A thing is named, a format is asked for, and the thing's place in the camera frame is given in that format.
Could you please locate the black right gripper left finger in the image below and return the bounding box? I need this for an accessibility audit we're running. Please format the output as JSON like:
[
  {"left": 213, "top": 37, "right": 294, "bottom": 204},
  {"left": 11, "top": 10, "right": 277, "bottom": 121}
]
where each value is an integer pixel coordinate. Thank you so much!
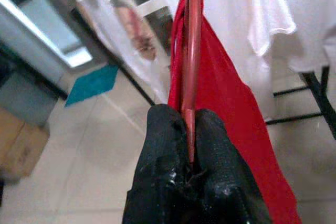
[{"left": 122, "top": 104, "right": 196, "bottom": 224}]

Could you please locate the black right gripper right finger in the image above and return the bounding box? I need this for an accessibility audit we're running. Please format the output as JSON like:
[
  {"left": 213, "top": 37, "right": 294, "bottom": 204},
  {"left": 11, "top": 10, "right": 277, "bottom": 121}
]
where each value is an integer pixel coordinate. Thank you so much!
[{"left": 194, "top": 108, "right": 274, "bottom": 224}]

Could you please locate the red garment with white print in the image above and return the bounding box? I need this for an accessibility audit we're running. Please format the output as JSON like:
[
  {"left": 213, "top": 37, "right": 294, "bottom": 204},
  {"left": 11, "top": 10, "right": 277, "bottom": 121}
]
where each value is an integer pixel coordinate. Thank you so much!
[{"left": 167, "top": 0, "right": 302, "bottom": 224}]

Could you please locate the dark red clothes hanger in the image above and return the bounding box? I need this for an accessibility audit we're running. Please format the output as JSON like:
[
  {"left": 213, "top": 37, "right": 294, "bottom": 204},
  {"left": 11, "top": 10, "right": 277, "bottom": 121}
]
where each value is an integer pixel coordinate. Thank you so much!
[{"left": 180, "top": 0, "right": 205, "bottom": 166}]

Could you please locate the teal floor mat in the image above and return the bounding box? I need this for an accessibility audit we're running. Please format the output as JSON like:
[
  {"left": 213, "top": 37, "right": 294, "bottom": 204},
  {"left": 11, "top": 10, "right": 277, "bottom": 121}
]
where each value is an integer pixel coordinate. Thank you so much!
[{"left": 64, "top": 65, "right": 120, "bottom": 108}]

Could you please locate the plain cardboard box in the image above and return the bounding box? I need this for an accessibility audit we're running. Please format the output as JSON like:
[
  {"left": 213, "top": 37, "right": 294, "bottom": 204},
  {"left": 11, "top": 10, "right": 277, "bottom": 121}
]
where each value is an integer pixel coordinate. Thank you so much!
[{"left": 0, "top": 106, "right": 50, "bottom": 182}]

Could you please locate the grey cabinet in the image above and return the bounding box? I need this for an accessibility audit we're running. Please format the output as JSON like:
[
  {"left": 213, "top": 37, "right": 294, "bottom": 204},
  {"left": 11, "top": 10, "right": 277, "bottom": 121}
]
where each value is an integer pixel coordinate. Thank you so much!
[{"left": 0, "top": 71, "right": 59, "bottom": 128}]

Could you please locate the white printed T-shirt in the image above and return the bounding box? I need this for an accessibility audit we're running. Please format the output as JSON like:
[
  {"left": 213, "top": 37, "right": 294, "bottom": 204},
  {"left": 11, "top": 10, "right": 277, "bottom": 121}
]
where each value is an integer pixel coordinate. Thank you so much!
[{"left": 64, "top": 0, "right": 171, "bottom": 104}]

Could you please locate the white plain T-shirt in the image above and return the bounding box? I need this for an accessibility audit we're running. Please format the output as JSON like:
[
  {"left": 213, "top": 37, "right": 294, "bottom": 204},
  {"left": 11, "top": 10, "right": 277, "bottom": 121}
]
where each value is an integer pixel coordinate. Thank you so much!
[{"left": 167, "top": 0, "right": 336, "bottom": 120}]

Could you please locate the black rack frame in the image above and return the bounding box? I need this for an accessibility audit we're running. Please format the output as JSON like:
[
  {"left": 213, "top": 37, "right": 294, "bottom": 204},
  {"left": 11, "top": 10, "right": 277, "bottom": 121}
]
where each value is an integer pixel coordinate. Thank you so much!
[{"left": 265, "top": 65, "right": 336, "bottom": 141}]

